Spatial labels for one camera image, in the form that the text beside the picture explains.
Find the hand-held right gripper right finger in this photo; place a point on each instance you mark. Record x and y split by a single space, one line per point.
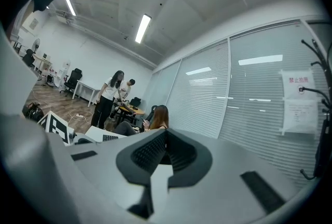
220 166

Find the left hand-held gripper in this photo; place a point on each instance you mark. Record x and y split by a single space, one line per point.
55 125

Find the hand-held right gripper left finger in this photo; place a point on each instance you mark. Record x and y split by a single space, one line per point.
103 166

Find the black keyboard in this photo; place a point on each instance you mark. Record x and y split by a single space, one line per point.
110 137

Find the white power strip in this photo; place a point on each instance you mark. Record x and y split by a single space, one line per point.
79 115

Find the white desk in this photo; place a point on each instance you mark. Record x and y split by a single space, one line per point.
85 86
42 60

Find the black helmet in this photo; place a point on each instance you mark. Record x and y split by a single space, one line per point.
33 112

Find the orange round table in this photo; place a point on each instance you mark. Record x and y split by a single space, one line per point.
137 111

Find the black office chair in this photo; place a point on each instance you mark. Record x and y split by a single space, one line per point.
28 58
153 111
73 80

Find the white water dispenser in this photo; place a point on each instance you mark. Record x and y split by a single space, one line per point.
64 75

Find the white paper notice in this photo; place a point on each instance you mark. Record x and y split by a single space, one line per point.
299 115

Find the black coat rack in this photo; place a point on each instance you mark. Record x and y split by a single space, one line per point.
323 140

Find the standing fan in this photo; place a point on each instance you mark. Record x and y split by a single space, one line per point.
35 45

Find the white paper sign red print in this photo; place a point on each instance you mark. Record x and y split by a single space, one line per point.
297 84

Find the long ceiling light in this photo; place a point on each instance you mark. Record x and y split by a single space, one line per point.
143 28
69 3

